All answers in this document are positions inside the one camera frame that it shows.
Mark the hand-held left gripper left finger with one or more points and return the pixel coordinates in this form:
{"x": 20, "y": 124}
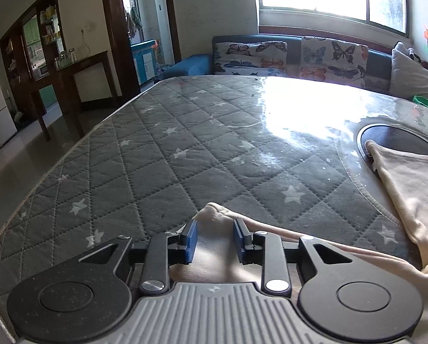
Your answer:
{"x": 190, "y": 244}

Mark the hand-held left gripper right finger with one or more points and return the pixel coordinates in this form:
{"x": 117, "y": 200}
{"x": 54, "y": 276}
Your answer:
{"x": 239, "y": 244}

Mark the beige garment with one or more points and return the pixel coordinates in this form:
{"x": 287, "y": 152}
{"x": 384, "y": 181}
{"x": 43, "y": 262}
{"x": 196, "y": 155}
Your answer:
{"x": 407, "y": 193}

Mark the grey quilted star table cover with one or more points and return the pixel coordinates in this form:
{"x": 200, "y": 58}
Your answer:
{"x": 163, "y": 168}

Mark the blue sofa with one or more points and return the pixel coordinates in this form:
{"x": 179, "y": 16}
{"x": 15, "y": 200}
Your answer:
{"x": 196, "y": 64}

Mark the butterfly print cushion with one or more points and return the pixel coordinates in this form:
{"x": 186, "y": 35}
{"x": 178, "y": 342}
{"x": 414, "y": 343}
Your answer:
{"x": 250, "y": 59}
{"x": 334, "y": 61}

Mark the blue cabinet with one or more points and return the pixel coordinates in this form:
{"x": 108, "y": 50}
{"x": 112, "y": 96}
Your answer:
{"x": 144, "y": 62}

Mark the round black induction cooktop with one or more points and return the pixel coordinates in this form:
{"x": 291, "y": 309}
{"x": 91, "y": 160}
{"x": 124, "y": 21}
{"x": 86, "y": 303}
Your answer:
{"x": 397, "y": 139}

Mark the dark wooden console table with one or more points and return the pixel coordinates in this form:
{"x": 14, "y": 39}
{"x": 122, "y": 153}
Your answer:
{"x": 67, "y": 79}

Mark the hanging green cloth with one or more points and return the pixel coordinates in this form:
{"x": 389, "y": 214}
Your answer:
{"x": 134, "y": 21}

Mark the green plastic container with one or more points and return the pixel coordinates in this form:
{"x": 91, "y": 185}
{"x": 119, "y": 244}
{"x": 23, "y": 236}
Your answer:
{"x": 425, "y": 101}

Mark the grey pillow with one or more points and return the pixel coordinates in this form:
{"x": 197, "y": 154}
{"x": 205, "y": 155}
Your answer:
{"x": 411, "y": 75}

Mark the dark wooden shelf unit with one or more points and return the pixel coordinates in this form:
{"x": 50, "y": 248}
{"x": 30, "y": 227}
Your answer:
{"x": 20, "y": 61}

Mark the dark wooden door frame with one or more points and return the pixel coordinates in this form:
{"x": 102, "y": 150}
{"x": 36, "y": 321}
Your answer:
{"x": 113, "y": 32}

